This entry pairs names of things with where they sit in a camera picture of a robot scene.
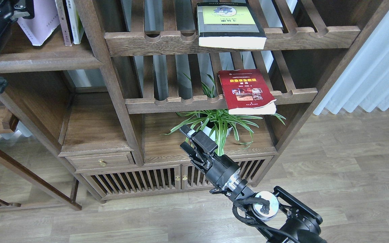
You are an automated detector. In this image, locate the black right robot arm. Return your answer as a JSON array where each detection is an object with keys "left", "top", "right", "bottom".
[{"left": 180, "top": 126, "right": 326, "bottom": 243}]

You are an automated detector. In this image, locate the white lavender paperback book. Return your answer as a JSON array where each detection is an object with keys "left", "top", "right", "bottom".
[{"left": 17, "top": 0, "right": 60, "bottom": 46}]

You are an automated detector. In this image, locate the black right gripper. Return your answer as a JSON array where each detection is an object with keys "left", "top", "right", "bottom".
[{"left": 179, "top": 125, "right": 249, "bottom": 195}]

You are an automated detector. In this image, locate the yellow-green black thick book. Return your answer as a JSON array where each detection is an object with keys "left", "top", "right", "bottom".
[{"left": 196, "top": 2, "right": 267, "bottom": 50}]

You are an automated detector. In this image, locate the white curtain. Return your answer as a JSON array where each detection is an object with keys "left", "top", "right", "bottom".
[{"left": 314, "top": 11, "right": 389, "bottom": 115}]

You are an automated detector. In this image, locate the brown upright book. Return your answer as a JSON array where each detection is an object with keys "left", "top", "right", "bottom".
[{"left": 55, "top": 0, "right": 72, "bottom": 46}]

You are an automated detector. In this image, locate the white green upright book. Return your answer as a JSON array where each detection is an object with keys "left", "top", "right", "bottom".
[{"left": 66, "top": 0, "right": 85, "bottom": 45}]

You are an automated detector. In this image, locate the red paperback book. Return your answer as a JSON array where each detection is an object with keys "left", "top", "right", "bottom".
[{"left": 218, "top": 69, "right": 276, "bottom": 115}]

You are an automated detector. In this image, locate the dark wooden bookshelf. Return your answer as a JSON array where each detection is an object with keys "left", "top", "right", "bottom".
[{"left": 0, "top": 0, "right": 389, "bottom": 201}]

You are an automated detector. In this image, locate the green spider plant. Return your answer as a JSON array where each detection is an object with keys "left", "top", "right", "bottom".
[{"left": 162, "top": 73, "right": 286, "bottom": 152}]

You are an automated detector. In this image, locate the brass drawer knob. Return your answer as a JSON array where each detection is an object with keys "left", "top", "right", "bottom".
[{"left": 99, "top": 159, "right": 107, "bottom": 167}]

